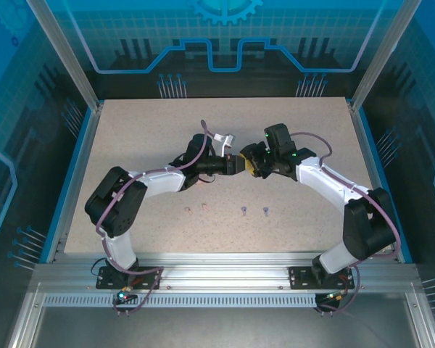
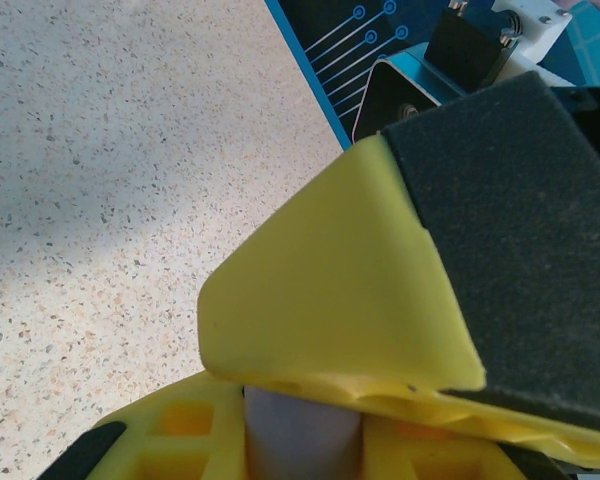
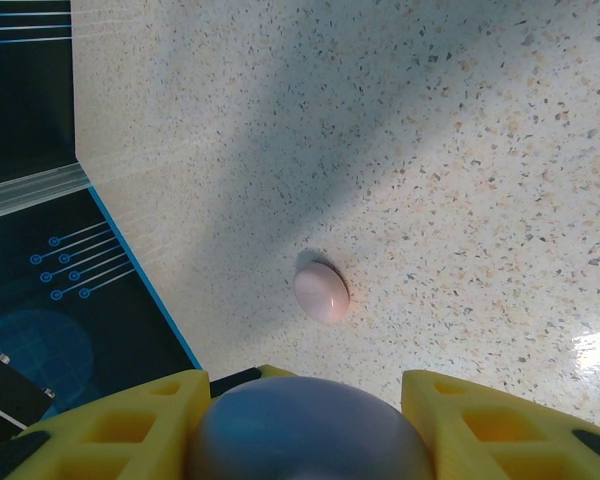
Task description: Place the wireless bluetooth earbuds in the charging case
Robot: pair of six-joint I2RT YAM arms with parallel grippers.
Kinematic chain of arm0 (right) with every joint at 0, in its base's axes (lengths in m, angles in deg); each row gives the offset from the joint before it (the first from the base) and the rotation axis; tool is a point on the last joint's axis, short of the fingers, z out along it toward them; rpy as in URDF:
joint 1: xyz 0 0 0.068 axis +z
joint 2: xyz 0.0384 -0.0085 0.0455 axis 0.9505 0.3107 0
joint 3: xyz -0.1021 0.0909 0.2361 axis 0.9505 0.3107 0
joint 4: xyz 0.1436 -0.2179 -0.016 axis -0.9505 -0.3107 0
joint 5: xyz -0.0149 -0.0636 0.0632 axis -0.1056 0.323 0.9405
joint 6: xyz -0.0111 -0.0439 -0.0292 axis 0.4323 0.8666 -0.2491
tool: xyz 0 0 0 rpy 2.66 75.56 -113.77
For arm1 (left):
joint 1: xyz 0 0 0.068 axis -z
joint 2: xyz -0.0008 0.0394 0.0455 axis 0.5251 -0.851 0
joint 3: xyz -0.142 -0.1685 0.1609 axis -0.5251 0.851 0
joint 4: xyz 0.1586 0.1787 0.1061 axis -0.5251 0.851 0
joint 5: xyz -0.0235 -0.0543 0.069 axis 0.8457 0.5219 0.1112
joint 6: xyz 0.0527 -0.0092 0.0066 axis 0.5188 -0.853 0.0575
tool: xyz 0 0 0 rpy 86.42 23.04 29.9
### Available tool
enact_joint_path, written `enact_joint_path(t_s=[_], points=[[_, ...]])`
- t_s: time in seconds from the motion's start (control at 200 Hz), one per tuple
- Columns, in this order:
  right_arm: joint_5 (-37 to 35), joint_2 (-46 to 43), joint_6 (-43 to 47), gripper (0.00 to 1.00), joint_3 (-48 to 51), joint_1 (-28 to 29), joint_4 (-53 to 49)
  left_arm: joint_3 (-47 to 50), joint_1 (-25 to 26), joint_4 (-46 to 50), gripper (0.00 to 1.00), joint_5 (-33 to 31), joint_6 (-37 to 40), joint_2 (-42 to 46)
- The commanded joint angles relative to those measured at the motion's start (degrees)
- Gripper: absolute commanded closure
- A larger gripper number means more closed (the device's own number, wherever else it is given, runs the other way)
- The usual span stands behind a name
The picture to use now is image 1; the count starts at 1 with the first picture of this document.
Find right power connector with LED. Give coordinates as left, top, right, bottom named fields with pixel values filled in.
left=324, top=289, right=351, bottom=304

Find power connector with led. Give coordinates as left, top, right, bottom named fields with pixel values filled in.
left=324, top=289, right=351, bottom=304
left=115, top=286, right=138, bottom=305

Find left power connector with LED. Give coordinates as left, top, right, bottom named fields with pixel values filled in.
left=115, top=286, right=138, bottom=305

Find grey metal front tray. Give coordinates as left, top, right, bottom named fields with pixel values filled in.
left=7, top=282, right=435, bottom=348

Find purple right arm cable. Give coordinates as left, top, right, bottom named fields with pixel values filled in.
left=291, top=130, right=402, bottom=317

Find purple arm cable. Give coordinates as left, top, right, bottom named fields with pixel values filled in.
left=291, top=130, right=402, bottom=317
left=96, top=119, right=218, bottom=317

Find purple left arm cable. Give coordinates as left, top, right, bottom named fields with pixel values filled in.
left=96, top=119, right=218, bottom=317

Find aluminium right side rail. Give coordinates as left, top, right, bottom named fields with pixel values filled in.
left=347, top=97, right=409, bottom=264

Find aluminium front frame rail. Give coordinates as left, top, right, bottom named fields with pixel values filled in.
left=30, top=251, right=420, bottom=293

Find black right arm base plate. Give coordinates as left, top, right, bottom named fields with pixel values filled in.
left=288, top=265, right=362, bottom=291

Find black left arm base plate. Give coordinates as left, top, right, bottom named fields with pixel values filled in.
left=96, top=265, right=165, bottom=291

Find aluminium left side rail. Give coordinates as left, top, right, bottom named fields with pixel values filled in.
left=45, top=101, right=105, bottom=264

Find slotted grey cable duct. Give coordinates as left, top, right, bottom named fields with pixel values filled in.
left=42, top=294, right=322, bottom=308

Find aluminium right frame post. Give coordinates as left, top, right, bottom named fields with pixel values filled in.
left=349, top=0, right=424, bottom=112

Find aluminium frame post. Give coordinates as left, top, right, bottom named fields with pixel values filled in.
left=349, top=0, right=424, bottom=112
left=24, top=0, right=104, bottom=112

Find aluminium left frame post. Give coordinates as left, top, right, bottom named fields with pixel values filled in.
left=24, top=0, right=104, bottom=112

